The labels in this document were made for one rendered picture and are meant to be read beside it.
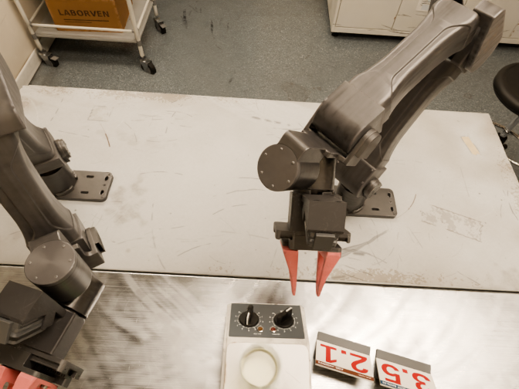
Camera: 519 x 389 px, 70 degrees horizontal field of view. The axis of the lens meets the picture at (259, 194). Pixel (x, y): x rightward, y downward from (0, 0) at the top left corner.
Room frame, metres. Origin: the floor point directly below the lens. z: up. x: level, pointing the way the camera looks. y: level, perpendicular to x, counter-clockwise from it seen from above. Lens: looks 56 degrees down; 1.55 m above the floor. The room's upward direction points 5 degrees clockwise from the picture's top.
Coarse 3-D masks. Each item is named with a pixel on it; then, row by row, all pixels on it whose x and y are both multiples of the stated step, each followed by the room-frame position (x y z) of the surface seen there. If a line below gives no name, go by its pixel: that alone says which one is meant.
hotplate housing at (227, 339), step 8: (280, 304) 0.20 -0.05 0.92; (288, 304) 0.20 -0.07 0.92; (304, 320) 0.17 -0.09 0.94; (304, 328) 0.16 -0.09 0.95; (224, 336) 0.13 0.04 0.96; (224, 344) 0.12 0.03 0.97; (304, 344) 0.13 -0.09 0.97; (224, 352) 0.11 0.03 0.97; (224, 360) 0.10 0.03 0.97; (224, 368) 0.09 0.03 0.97
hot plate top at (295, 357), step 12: (228, 348) 0.11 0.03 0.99; (240, 348) 0.11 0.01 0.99; (276, 348) 0.12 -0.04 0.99; (288, 348) 0.12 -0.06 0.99; (300, 348) 0.12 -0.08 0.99; (228, 360) 0.09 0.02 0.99; (288, 360) 0.10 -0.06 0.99; (300, 360) 0.10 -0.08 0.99; (228, 372) 0.08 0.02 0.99; (288, 372) 0.09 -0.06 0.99; (300, 372) 0.09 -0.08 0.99; (228, 384) 0.06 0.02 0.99; (240, 384) 0.07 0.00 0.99; (288, 384) 0.07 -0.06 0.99; (300, 384) 0.07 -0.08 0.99
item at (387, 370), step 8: (384, 368) 0.11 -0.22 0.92; (392, 368) 0.12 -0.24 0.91; (400, 368) 0.12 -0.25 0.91; (384, 376) 0.10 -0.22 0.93; (392, 376) 0.10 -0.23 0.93; (400, 376) 0.10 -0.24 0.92; (408, 376) 0.11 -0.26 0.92; (416, 376) 0.11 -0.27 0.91; (424, 376) 0.11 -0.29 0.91; (400, 384) 0.09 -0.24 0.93; (408, 384) 0.09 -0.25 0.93; (416, 384) 0.09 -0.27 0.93; (424, 384) 0.09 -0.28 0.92; (432, 384) 0.10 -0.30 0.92
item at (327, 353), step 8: (320, 344) 0.14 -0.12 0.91; (320, 352) 0.13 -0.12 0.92; (328, 352) 0.13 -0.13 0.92; (336, 352) 0.13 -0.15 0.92; (344, 352) 0.13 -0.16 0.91; (328, 360) 0.12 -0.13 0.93; (336, 360) 0.12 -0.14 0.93; (344, 360) 0.12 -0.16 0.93; (352, 360) 0.12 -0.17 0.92; (360, 360) 0.12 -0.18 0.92; (368, 360) 0.12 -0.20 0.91; (352, 368) 0.11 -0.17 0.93; (360, 368) 0.11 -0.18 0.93; (368, 368) 0.11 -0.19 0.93
